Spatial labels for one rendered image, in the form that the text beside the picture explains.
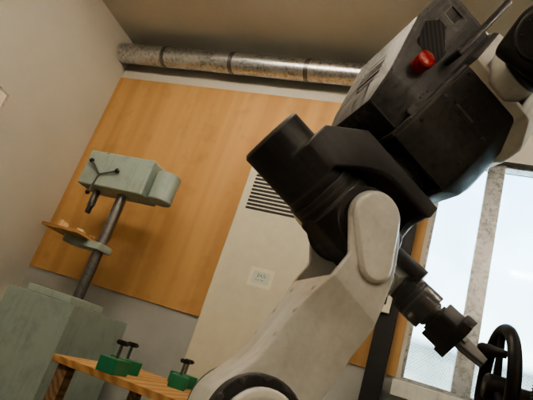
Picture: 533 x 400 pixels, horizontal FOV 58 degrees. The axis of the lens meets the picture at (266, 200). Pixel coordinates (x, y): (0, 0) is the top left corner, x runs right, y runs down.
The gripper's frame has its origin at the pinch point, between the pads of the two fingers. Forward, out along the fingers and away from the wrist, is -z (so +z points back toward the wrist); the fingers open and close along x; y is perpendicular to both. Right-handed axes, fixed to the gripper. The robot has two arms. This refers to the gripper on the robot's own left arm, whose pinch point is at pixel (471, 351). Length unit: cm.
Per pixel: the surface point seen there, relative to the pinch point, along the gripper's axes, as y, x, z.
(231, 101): 131, -109, 200
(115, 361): -36, -83, 71
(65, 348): -32, -151, 116
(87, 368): -43, -89, 76
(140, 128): 85, -145, 236
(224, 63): 134, -90, 219
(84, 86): 64, -131, 277
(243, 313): 39, -127, 75
